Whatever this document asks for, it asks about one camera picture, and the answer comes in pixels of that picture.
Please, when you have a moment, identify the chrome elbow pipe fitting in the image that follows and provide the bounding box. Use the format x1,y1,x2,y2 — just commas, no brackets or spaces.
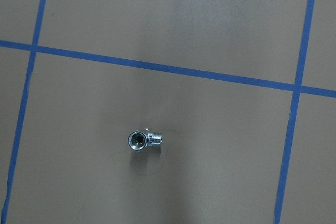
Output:
128,128,163,152

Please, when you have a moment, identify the brown paper table mat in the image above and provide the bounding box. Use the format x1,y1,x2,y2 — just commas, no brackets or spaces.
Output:
1,0,335,223

